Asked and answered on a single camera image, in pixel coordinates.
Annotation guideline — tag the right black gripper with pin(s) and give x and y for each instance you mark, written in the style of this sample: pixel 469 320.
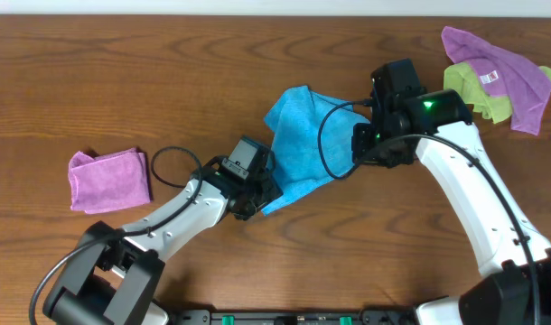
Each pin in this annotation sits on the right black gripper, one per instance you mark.
pixel 361 132

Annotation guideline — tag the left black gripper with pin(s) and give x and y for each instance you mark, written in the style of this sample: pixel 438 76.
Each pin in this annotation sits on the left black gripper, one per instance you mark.
pixel 266 192

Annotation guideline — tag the blue microfiber cloth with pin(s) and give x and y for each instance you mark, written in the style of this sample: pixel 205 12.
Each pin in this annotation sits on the blue microfiber cloth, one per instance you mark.
pixel 312 139

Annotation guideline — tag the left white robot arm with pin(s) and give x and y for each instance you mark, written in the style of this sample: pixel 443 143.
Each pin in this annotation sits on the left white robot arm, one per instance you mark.
pixel 111 275

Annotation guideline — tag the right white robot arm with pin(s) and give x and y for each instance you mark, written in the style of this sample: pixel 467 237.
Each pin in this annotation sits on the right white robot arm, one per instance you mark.
pixel 513 257

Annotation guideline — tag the yellow-green cloth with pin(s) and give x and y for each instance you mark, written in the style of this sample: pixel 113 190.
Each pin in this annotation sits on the yellow-green cloth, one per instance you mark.
pixel 499 91

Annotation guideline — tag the purple cloth with label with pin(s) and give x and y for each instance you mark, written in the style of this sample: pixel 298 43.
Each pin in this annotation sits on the purple cloth with label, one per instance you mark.
pixel 461 46

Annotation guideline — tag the folded purple cloth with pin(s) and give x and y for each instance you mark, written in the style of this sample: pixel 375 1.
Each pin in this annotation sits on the folded purple cloth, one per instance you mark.
pixel 109 182

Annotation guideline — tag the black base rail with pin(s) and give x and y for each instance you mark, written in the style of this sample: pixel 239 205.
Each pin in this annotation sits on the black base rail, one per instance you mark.
pixel 365 317

